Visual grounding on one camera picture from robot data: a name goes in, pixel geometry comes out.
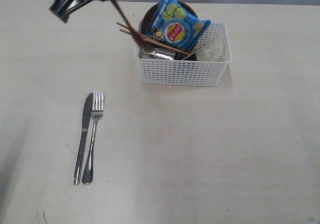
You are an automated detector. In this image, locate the lower wooden chopstick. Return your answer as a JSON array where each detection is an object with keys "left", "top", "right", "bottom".
[{"left": 119, "top": 29, "right": 190, "bottom": 56}]

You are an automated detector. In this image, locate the blue chips bag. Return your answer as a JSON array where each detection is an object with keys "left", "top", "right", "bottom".
[{"left": 143, "top": 0, "right": 211, "bottom": 52}]

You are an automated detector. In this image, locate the silver metal fork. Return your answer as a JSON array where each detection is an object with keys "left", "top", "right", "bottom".
[{"left": 81, "top": 91, "right": 105, "bottom": 185}]

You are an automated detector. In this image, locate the white ceramic bowl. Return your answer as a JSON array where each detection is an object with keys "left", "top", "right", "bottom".
[{"left": 182, "top": 36, "right": 224, "bottom": 62}]

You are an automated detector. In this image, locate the silver table knife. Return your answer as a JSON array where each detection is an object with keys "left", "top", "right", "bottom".
[{"left": 73, "top": 92, "right": 94, "bottom": 185}]

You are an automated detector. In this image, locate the white perforated plastic basket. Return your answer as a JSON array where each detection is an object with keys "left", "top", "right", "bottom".
[{"left": 133, "top": 21, "right": 232, "bottom": 86}]

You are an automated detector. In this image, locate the brown wooden plate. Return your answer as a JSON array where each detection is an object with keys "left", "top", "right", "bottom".
[{"left": 140, "top": 1, "right": 197, "bottom": 33}]

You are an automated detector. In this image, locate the upper wooden chopstick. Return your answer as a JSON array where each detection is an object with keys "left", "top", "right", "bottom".
[{"left": 117, "top": 22, "right": 190, "bottom": 56}]

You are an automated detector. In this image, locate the wooden chopstick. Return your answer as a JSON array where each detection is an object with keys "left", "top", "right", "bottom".
[
  {"left": 117, "top": 22, "right": 190, "bottom": 56},
  {"left": 119, "top": 29, "right": 190, "bottom": 56}
]

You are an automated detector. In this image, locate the red-brown wooden spoon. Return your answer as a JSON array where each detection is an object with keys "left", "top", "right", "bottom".
[{"left": 110, "top": 0, "right": 152, "bottom": 52}]

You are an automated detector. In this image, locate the silver foil packet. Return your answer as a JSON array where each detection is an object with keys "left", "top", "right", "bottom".
[{"left": 138, "top": 46, "right": 176, "bottom": 60}]

